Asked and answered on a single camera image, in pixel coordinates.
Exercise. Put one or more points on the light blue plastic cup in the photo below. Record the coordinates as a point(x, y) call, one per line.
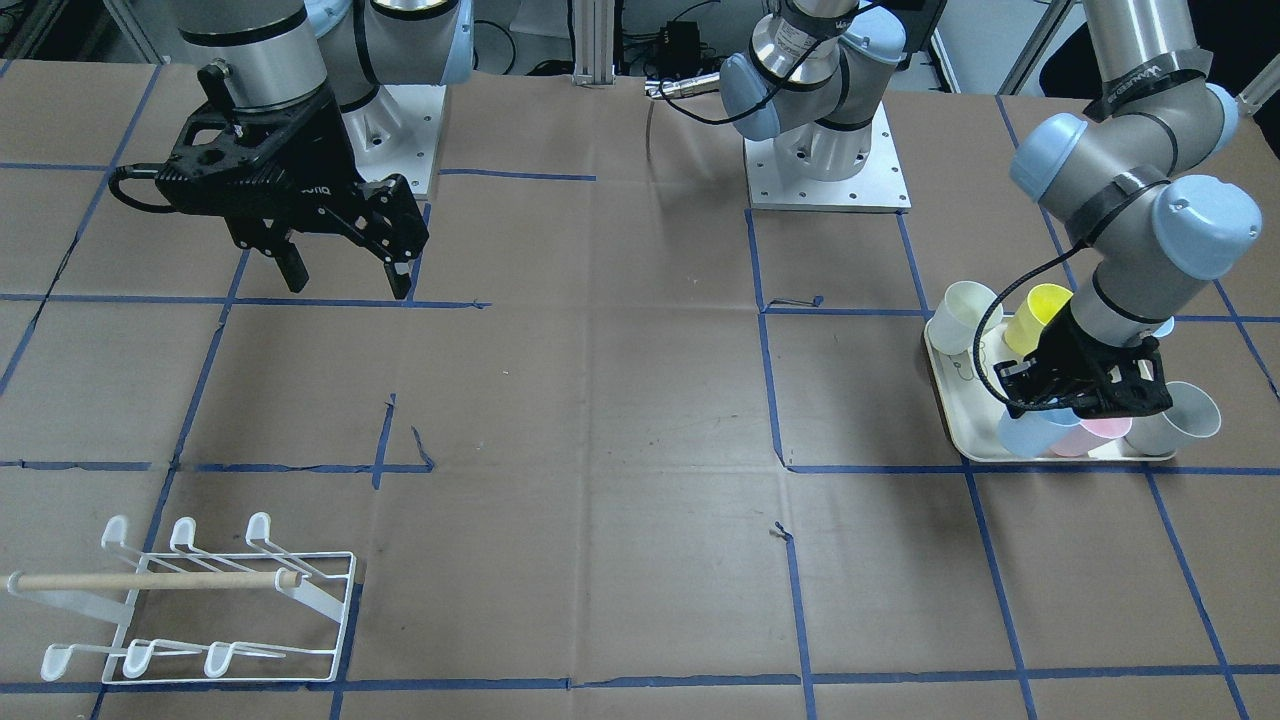
point(1033, 434)

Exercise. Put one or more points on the cream serving tray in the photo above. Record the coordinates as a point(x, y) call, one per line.
point(971, 418)

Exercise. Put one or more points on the light blue cup back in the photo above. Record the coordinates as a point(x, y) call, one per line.
point(1164, 329)

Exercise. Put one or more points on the white plastic cup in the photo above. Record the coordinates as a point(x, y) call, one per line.
point(951, 330)

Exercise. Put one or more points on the white wire cup rack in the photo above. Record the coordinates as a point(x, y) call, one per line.
point(186, 616)

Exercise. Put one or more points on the black power adapter box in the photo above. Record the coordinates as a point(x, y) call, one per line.
point(677, 50)

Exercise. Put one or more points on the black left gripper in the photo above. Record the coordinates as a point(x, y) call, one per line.
point(1068, 352)

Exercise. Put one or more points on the pink plastic cup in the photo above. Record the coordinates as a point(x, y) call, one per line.
point(1087, 435)

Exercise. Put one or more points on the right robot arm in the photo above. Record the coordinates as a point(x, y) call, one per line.
point(294, 92)

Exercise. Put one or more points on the yellow plastic cup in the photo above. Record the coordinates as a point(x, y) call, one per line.
point(1023, 331)

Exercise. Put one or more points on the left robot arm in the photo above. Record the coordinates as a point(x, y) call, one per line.
point(1121, 178)

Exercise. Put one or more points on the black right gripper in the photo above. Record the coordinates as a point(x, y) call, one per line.
point(305, 165)

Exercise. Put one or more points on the grey plastic cup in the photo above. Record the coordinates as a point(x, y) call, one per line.
point(1193, 416)

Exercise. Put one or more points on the aluminium frame post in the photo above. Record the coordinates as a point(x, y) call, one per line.
point(593, 35)

